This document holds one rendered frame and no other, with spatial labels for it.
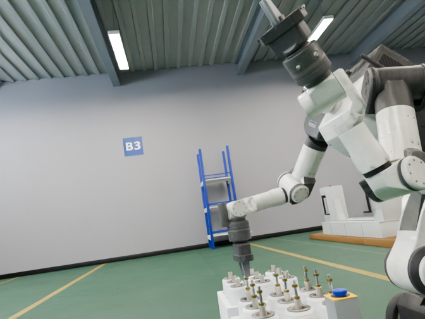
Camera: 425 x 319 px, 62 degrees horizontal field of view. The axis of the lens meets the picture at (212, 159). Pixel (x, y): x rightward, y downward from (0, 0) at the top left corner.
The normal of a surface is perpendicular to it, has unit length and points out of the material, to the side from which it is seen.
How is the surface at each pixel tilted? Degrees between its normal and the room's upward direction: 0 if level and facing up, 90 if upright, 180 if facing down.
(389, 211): 90
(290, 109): 90
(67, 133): 90
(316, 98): 121
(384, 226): 90
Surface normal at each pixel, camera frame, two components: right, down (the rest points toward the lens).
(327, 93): -0.19, 0.40
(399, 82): -0.20, -0.39
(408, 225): 0.11, -0.18
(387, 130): -0.93, -0.20
